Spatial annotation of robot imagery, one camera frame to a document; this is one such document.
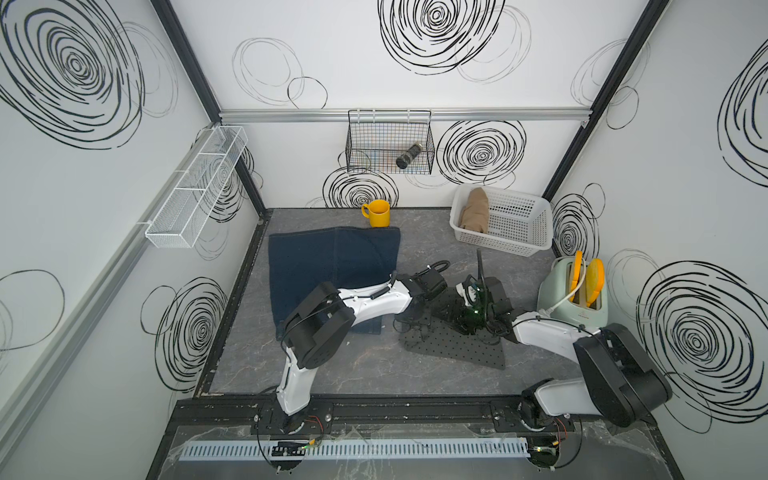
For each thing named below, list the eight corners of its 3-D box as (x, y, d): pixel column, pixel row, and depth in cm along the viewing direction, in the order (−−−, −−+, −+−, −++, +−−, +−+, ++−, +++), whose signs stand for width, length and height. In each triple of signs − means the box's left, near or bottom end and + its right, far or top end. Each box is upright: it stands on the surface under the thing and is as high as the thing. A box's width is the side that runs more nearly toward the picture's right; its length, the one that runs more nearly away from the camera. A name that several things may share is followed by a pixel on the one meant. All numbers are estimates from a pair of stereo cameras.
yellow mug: (374, 232, 114) (374, 218, 108) (365, 217, 119) (364, 203, 113) (394, 224, 117) (394, 210, 111) (383, 210, 122) (383, 196, 116)
